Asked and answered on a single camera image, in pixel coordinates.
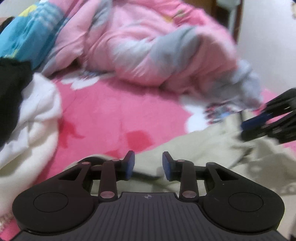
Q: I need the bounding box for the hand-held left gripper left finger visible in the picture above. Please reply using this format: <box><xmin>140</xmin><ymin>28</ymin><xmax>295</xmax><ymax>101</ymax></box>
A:
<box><xmin>59</xmin><ymin>151</ymin><xmax>136</xmax><ymax>202</ymax></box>

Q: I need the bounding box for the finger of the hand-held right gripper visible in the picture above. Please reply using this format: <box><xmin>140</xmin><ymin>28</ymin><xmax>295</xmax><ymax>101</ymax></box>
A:
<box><xmin>240</xmin><ymin>109</ymin><xmax>296</xmax><ymax>146</ymax></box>
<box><xmin>262</xmin><ymin>88</ymin><xmax>296</xmax><ymax>116</ymax></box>

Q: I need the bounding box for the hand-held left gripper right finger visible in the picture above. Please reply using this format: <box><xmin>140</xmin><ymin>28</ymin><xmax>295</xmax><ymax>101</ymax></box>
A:
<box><xmin>162</xmin><ymin>151</ymin><xmax>242</xmax><ymax>202</ymax></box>

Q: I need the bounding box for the beige garment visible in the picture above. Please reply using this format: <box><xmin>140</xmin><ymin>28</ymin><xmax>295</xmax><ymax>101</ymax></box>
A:
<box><xmin>89</xmin><ymin>109</ymin><xmax>296</xmax><ymax>239</ymax></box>

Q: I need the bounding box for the pink floral bed sheet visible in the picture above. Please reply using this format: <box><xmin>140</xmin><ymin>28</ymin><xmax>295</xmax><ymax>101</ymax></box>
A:
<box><xmin>35</xmin><ymin>70</ymin><xmax>296</xmax><ymax>186</ymax></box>

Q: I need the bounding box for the wooden door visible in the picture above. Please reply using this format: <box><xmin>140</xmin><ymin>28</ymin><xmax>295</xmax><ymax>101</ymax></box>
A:
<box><xmin>207</xmin><ymin>0</ymin><xmax>243</xmax><ymax>44</ymax></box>

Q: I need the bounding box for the white garment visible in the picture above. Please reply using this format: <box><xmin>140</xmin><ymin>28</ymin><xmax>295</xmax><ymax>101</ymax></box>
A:
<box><xmin>0</xmin><ymin>73</ymin><xmax>63</xmax><ymax>223</ymax></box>

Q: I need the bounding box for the pink and grey quilt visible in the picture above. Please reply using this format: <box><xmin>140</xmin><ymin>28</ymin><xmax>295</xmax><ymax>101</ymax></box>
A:
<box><xmin>42</xmin><ymin>0</ymin><xmax>264</xmax><ymax>109</ymax></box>

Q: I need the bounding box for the black garment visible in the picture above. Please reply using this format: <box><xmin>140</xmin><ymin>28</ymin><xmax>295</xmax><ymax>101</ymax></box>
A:
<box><xmin>0</xmin><ymin>57</ymin><xmax>34</xmax><ymax>149</ymax></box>

